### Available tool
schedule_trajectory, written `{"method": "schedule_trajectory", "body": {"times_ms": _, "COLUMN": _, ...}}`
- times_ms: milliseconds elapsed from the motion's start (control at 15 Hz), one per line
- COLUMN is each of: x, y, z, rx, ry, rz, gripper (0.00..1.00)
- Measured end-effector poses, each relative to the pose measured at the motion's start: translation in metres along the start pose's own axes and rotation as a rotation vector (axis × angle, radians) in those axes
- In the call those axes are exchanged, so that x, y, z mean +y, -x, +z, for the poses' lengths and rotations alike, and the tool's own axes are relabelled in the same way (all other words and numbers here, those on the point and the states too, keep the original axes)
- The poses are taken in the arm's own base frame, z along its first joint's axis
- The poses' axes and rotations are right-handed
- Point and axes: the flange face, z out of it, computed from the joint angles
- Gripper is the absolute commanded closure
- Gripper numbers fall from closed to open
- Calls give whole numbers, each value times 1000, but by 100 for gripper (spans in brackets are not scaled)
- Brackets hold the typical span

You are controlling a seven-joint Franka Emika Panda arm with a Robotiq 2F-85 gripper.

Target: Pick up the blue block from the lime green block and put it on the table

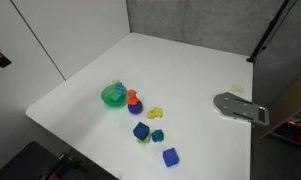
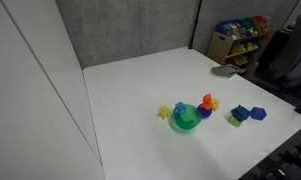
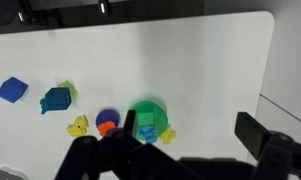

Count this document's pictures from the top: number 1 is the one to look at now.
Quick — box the dark blue block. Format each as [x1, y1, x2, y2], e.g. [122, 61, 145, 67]
[133, 122, 150, 141]

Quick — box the green block in bowl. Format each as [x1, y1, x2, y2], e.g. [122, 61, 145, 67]
[110, 92, 121, 101]

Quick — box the lime green block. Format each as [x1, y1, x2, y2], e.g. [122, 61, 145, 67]
[136, 135, 151, 144]

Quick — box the bright blue block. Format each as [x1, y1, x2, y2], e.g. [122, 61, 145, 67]
[162, 148, 180, 167]

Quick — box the orange toy figure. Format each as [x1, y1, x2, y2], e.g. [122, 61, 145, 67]
[127, 89, 139, 105]

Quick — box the purple ball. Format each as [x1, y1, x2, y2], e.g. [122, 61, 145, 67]
[128, 101, 143, 114]

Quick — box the yellow toy figure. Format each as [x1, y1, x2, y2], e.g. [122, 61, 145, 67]
[147, 107, 163, 119]

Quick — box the light blue toy figure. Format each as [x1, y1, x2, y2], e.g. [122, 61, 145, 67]
[115, 82, 126, 95]

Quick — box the small yellow toy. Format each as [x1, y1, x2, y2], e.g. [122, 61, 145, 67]
[112, 79, 120, 84]

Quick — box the green bowl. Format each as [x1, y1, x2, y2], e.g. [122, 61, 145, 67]
[101, 84, 127, 107]

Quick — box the teal toy figure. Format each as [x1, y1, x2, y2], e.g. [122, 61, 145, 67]
[151, 129, 164, 142]

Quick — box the grey metal mounting plate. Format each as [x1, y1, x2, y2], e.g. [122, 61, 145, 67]
[212, 92, 270, 126]

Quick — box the pale yellow sticky note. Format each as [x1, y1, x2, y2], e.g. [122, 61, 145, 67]
[231, 84, 244, 94]

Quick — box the wooden shelf unit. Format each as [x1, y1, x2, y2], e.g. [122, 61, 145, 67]
[252, 76, 301, 142]

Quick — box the black camera stand pole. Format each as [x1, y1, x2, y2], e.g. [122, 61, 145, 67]
[246, 0, 291, 64]

